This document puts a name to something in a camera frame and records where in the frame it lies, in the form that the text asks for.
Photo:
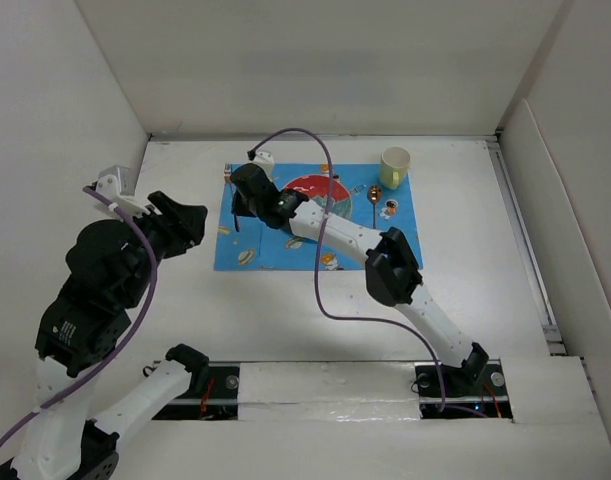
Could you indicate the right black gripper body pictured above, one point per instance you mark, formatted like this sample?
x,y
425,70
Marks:
x,y
242,208

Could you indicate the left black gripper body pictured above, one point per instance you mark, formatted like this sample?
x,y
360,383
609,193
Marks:
x,y
171,232

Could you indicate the copper fork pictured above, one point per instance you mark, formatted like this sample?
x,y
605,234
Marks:
x,y
235,197

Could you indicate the blue space-print cloth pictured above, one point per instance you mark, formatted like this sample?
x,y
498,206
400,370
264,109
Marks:
x,y
258,247

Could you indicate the red and teal plate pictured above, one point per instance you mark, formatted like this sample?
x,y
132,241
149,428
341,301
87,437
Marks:
x,y
315,187

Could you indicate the copper spoon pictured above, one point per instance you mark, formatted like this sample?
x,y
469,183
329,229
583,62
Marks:
x,y
374,195

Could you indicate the pale yellow mug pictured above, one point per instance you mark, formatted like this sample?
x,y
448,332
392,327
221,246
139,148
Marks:
x,y
394,166

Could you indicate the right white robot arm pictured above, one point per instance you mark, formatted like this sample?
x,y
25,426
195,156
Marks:
x,y
392,273

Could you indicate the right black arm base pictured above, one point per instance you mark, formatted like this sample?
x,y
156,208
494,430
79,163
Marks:
x,y
487,398

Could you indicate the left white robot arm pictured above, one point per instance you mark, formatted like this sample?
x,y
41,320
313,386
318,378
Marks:
x,y
113,274

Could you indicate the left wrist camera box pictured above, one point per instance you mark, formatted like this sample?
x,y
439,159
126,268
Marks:
x,y
115,181

